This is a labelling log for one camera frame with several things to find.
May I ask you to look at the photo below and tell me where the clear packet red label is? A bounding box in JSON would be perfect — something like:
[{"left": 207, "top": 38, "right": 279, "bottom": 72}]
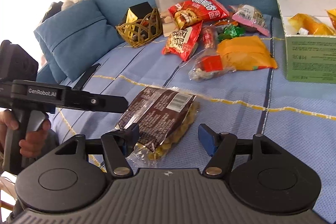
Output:
[{"left": 188, "top": 48, "right": 236, "bottom": 82}]

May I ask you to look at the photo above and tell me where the brown nut snack packet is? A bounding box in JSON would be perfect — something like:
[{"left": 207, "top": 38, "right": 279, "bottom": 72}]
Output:
[{"left": 115, "top": 87, "right": 200, "bottom": 168}]

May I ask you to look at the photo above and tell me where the person's left hand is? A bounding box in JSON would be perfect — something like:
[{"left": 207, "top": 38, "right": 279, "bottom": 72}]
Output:
[{"left": 1, "top": 110, "right": 51, "bottom": 158}]

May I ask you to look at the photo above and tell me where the pink label snack packet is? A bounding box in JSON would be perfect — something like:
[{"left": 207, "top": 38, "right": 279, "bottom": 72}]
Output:
[{"left": 229, "top": 5, "right": 270, "bottom": 37}]

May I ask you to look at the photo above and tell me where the small red sausage packet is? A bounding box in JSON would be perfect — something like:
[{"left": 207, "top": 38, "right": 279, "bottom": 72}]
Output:
[{"left": 202, "top": 26, "right": 218, "bottom": 49}]

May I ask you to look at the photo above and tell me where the red snack packet lower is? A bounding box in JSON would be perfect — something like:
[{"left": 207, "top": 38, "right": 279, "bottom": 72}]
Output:
[{"left": 162, "top": 22, "right": 203, "bottom": 62}]

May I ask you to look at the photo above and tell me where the green cardboard box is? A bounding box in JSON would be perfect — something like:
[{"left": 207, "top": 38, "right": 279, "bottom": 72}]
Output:
[{"left": 276, "top": 0, "right": 335, "bottom": 84}]

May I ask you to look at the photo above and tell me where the red snack packet upper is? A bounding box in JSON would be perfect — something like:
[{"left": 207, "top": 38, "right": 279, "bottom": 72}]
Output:
[{"left": 168, "top": 0, "right": 230, "bottom": 30}]

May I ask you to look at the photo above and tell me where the orange yellow snack packet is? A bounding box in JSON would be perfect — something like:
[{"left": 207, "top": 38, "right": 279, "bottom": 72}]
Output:
[{"left": 217, "top": 36, "right": 278, "bottom": 71}]

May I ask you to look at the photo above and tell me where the green foil candy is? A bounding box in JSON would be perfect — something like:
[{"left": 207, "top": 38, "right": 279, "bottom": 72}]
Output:
[{"left": 218, "top": 24, "right": 245, "bottom": 42}]

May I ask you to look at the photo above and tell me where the gold wire basket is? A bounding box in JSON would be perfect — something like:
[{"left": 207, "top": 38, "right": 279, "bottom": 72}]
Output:
[{"left": 116, "top": 8, "right": 163, "bottom": 48}]

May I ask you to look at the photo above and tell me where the blue cushion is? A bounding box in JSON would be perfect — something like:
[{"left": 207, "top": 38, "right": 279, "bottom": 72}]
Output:
[{"left": 34, "top": 0, "right": 122, "bottom": 84}]

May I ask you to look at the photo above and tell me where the red snack packet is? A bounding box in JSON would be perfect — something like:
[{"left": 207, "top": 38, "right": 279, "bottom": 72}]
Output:
[
  {"left": 162, "top": 22, "right": 203, "bottom": 62},
  {"left": 168, "top": 0, "right": 230, "bottom": 30}
]

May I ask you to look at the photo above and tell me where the yellow snack packet in box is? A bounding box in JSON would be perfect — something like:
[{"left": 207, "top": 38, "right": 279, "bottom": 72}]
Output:
[{"left": 288, "top": 13, "right": 335, "bottom": 36}]

